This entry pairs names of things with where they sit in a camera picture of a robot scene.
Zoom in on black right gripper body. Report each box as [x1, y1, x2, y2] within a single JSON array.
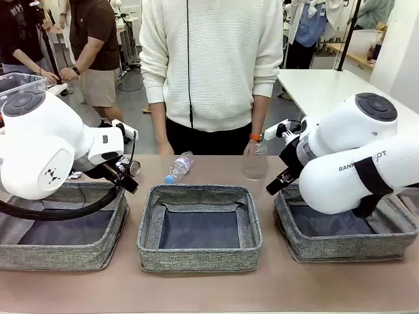
[[279, 139, 308, 178]]

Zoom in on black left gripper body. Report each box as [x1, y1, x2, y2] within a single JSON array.
[[101, 162, 132, 190]]

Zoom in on clear plastic cup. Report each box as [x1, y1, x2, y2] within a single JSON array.
[[241, 141, 268, 181]]

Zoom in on clear bottle with blue cap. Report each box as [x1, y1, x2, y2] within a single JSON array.
[[163, 150, 194, 184]]

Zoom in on person's right forearm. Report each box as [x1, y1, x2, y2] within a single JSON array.
[[149, 100, 171, 145]]

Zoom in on person's left forearm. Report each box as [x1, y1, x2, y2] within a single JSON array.
[[251, 94, 270, 135]]

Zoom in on person's left hand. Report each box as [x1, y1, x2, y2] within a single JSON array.
[[243, 140, 266, 156]]

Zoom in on person's right hand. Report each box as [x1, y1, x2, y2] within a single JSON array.
[[156, 139, 174, 156]]

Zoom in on person's black trousers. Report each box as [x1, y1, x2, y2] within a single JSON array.
[[165, 116, 255, 156]]

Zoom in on grey fabric basket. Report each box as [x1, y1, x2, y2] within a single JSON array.
[[0, 181, 130, 272], [136, 183, 263, 273], [274, 183, 419, 264]]

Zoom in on white side desk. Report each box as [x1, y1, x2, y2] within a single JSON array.
[[45, 82, 69, 96]]

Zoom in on person in white sweater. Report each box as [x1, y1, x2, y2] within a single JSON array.
[[139, 0, 284, 132]]

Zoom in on person in blue shirt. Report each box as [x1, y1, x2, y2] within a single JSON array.
[[287, 0, 330, 69]]

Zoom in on clear plastic storage bin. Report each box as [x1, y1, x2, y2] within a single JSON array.
[[0, 72, 48, 101]]

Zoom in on translucent plastic container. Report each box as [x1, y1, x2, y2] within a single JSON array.
[[352, 29, 384, 63]]

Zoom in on black stand pole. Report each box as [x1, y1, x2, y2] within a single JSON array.
[[337, 0, 363, 71]]

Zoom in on person in black shirt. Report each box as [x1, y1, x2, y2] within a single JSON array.
[[0, 0, 62, 84]]

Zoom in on person in green top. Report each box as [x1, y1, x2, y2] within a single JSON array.
[[356, 0, 395, 30]]

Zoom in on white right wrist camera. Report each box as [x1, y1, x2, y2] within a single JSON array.
[[263, 119, 302, 145]]

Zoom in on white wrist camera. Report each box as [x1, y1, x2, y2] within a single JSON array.
[[263, 119, 302, 145], [111, 119, 139, 142]]

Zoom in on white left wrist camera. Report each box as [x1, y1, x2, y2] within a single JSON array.
[[111, 119, 139, 142]]

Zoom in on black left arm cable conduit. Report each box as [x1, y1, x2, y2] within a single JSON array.
[[0, 129, 138, 220]]

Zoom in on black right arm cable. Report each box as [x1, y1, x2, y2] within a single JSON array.
[[352, 191, 382, 219]]

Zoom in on thin black hanging cord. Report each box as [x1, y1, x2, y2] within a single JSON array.
[[185, 0, 194, 129]]

